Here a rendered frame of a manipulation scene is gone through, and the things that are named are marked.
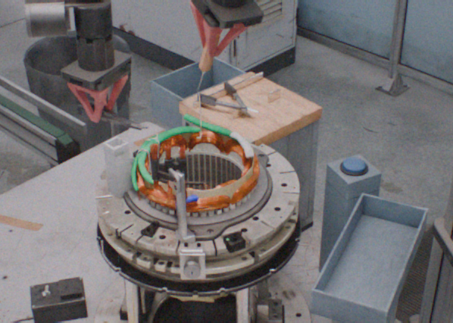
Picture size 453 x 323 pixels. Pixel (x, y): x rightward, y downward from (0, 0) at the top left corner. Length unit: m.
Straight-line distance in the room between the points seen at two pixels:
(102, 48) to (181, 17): 2.57
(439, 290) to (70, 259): 0.72
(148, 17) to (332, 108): 1.02
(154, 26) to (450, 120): 1.47
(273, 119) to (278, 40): 2.40
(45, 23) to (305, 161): 0.61
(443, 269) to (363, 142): 1.98
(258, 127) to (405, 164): 1.92
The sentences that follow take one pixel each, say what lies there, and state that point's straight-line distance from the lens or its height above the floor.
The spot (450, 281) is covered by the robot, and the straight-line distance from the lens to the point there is 1.48.
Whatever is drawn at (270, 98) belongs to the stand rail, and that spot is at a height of 1.07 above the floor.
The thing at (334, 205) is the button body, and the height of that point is 0.96.
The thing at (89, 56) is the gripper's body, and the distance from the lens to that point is 1.23.
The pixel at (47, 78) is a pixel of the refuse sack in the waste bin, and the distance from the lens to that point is 2.81.
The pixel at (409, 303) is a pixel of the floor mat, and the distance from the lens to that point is 2.67.
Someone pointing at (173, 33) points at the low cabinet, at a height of 0.21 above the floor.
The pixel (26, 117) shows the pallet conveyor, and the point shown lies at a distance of 2.15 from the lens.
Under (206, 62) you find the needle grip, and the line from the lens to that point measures 1.13.
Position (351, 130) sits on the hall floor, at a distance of 3.51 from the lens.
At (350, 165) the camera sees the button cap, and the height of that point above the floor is 1.04.
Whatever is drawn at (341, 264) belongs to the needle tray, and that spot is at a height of 1.02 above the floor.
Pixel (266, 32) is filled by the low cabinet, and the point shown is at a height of 0.25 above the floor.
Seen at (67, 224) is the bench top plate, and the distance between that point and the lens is 1.72.
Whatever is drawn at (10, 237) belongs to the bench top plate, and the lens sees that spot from 1.71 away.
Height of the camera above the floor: 1.82
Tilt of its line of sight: 34 degrees down
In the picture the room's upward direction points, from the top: straight up
